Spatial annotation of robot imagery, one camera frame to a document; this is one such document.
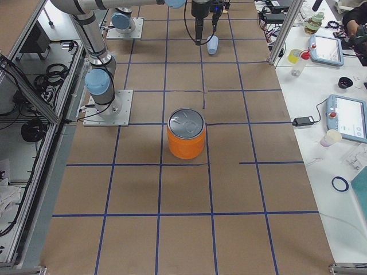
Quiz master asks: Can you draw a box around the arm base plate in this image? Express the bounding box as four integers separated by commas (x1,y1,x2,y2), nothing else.
106,14,144,40
83,89,133,127

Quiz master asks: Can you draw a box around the blue tape ring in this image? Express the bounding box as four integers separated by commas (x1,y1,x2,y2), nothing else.
331,176,350,193

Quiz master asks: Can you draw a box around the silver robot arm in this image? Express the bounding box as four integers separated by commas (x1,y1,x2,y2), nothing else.
71,8,221,125
52,1,230,46

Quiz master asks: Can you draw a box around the light blue plastic cup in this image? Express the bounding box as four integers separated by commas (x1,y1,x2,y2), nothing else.
206,35,218,55

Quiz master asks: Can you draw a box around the far teach pendant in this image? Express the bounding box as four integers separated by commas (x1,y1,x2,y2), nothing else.
309,34,344,66

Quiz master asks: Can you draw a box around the teal board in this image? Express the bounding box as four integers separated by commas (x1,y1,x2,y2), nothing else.
351,167,366,222

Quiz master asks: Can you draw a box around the black power adapter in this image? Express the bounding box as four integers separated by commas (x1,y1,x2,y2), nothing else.
292,116,315,127

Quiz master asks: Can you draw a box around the near teach pendant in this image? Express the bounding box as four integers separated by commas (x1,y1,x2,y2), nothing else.
326,95,366,143

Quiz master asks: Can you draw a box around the translucent plastic cup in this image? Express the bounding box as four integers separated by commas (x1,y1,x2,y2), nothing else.
320,129,342,147

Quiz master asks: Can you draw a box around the aluminium frame post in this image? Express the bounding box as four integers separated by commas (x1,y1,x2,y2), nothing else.
267,0,304,65

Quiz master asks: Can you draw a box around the orange can with grey lid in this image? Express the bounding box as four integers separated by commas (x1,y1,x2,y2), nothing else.
167,108,206,159

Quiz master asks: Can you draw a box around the yellow tape roll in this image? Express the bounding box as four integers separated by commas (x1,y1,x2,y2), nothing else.
287,49,302,64

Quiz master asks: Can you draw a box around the green glass jar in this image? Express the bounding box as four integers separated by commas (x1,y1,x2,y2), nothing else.
304,12,325,35

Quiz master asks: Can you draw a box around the teach pendant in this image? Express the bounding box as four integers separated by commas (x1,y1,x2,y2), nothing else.
326,95,366,143
309,34,344,66

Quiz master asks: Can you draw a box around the clear squeeze bottle red cap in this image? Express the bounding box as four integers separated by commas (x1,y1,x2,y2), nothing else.
291,49,311,77

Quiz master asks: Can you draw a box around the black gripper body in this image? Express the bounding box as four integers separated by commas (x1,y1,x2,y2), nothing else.
191,0,225,19

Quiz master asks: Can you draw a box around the black cable coil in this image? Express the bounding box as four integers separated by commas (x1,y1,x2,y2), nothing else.
20,117,46,143

